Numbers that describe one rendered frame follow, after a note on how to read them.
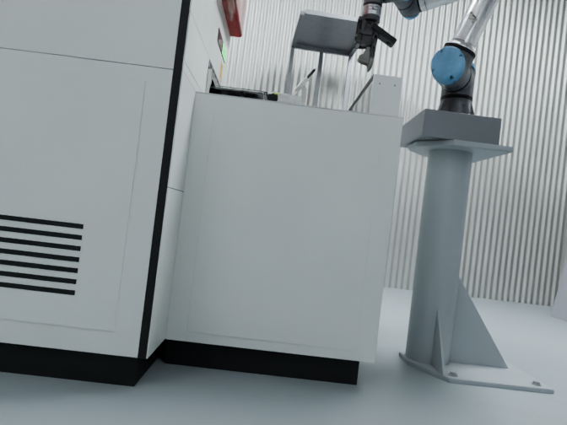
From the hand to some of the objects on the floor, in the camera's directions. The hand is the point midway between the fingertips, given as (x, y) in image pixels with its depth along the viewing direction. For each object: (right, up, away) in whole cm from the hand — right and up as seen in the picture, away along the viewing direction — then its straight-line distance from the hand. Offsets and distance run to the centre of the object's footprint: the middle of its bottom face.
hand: (369, 68), depth 190 cm
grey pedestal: (+30, -115, -9) cm, 119 cm away
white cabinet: (-40, -107, 0) cm, 114 cm away
